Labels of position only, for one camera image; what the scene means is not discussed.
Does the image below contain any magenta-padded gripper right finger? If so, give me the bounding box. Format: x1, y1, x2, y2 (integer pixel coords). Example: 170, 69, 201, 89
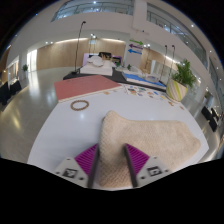
124, 143, 173, 188

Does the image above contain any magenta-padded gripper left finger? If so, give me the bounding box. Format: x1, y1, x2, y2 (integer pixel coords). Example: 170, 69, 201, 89
53, 143, 101, 189

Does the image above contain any white landscape model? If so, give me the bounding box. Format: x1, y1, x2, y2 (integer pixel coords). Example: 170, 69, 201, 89
79, 55, 114, 77

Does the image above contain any arrow direction sign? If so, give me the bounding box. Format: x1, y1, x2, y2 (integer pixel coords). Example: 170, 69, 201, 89
127, 39, 144, 56

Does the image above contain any beige terry towel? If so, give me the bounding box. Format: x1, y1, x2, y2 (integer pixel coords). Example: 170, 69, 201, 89
94, 110, 202, 189

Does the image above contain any potted plant in striped pot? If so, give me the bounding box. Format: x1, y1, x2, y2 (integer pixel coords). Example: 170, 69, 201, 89
165, 59, 198, 102

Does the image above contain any wooden bead ring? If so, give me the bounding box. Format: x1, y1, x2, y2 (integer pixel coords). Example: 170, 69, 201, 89
70, 99, 90, 112

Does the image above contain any pink flat board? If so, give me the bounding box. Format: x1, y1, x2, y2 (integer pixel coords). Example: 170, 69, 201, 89
53, 74, 123, 103

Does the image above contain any sheet of colourful stickers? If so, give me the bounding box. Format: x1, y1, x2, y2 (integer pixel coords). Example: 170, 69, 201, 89
123, 83, 169, 102

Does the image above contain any group of black chairs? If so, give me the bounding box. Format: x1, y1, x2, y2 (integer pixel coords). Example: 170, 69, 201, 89
0, 79, 23, 106
200, 105, 221, 133

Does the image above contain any black floor lamp pole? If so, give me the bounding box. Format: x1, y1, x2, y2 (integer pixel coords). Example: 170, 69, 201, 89
159, 44, 169, 83
168, 44, 177, 80
71, 20, 87, 76

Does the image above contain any blue and white model board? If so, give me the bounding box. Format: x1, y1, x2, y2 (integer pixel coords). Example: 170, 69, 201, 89
121, 72, 167, 89

